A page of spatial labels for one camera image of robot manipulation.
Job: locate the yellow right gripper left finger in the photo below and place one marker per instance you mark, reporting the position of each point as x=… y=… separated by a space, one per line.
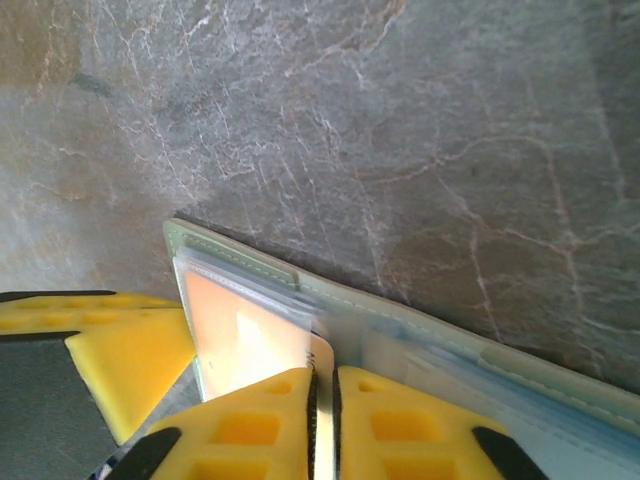
x=235 y=440

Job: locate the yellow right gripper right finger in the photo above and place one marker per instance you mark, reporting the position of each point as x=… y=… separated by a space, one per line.
x=410 y=440

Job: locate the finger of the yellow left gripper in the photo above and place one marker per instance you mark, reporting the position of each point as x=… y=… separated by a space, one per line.
x=130 y=360

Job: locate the green card holder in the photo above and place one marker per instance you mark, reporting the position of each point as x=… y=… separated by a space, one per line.
x=450 y=360

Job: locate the orange card with grey stripe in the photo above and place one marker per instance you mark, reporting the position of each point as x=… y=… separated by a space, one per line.
x=235 y=330

